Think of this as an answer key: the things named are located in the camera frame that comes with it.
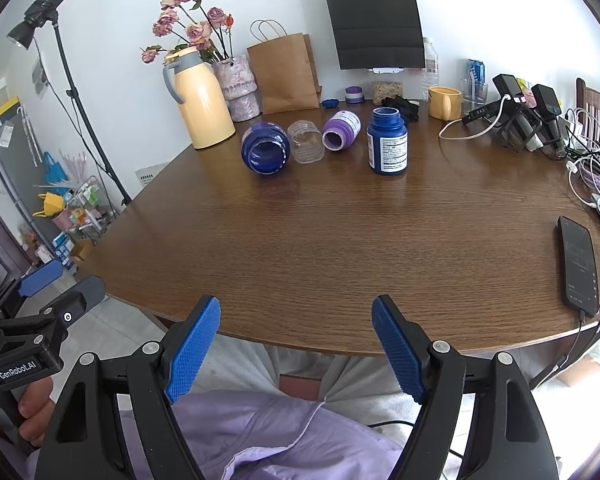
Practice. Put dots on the grey refrigerator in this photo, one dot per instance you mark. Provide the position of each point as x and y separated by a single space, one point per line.
10 190

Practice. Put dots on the clear jar of oats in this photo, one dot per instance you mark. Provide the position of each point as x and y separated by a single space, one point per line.
386 89

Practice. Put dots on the yellow thermos jug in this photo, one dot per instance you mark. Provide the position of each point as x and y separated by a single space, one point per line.
205 105

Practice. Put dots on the black charging hand-held device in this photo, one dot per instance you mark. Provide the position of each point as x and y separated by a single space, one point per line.
512 105
547 110

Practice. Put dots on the black paper bag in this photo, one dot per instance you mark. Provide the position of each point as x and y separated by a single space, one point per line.
375 20

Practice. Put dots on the cardboard box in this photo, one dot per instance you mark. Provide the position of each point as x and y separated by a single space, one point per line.
582 370

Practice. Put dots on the wooden chair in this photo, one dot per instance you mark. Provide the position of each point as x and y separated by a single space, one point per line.
597 115

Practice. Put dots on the person's white pants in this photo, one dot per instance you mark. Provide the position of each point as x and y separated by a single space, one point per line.
370 375

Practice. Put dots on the brown paper bag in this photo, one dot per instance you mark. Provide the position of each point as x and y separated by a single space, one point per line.
313 67
282 75

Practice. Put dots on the black crumpled pouch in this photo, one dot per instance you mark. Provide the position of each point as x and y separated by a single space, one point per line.
402 106

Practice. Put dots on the pink textured vase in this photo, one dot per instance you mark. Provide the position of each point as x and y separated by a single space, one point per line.
236 87

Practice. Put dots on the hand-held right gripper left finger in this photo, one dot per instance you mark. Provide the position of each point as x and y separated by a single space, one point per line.
195 345

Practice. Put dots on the black smartphone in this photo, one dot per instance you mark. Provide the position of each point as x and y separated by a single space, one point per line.
577 265

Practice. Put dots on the blue bottle with white label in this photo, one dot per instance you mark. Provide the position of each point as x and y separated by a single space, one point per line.
387 142

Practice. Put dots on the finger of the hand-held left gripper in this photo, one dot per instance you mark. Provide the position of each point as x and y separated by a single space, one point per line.
80 295
40 277

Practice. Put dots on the blue tote bag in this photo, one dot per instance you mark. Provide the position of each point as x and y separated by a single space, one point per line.
54 170

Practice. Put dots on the clear drinking glass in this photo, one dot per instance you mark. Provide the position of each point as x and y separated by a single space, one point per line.
475 95

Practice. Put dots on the blue drink can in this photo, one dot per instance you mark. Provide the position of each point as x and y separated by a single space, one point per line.
476 69

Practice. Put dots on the white power strip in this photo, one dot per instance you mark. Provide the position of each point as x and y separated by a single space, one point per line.
572 132

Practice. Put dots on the yellow mug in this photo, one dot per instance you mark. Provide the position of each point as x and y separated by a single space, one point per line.
442 103

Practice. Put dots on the cluttered storage cart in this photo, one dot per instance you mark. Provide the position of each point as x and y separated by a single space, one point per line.
80 215

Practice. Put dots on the dried pink flower bouquet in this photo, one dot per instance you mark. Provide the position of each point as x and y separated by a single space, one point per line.
190 25

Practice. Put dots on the black light stand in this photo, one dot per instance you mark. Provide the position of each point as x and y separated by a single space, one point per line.
80 110

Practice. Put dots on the purple bottle lid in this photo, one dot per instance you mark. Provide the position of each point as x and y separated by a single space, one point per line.
354 94

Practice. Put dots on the clear plastic water bottle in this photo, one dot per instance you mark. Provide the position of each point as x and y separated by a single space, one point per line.
431 67

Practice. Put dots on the blue bottle lid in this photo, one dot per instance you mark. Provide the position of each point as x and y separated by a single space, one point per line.
330 103

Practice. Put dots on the person's left hand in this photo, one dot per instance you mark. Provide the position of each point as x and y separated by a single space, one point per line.
35 402

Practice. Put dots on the dark blue wide bottle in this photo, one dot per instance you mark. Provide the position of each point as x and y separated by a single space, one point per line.
265 149

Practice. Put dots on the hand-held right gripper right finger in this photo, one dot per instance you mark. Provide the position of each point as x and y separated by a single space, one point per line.
397 350

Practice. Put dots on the purple labelled bottle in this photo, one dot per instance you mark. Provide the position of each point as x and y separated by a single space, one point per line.
341 129

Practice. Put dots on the person's lavender jacket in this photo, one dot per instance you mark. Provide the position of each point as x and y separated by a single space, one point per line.
280 440

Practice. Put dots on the clear ribbed plastic cup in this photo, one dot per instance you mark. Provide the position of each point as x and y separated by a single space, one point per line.
306 141

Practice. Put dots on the black studio light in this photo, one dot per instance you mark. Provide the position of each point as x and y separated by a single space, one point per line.
40 10

